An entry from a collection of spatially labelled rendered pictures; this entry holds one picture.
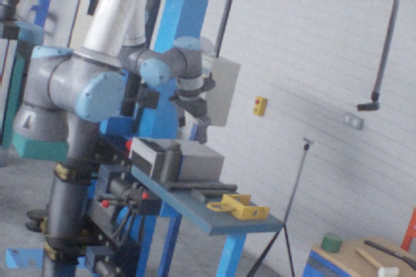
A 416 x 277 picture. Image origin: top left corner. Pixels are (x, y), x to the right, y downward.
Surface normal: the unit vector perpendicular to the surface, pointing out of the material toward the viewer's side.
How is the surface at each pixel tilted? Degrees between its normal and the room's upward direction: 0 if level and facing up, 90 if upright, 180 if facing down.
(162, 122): 90
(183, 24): 90
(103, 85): 95
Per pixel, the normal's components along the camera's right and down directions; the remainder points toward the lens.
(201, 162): 0.55, 0.33
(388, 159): -0.80, -0.06
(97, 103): 0.73, 0.40
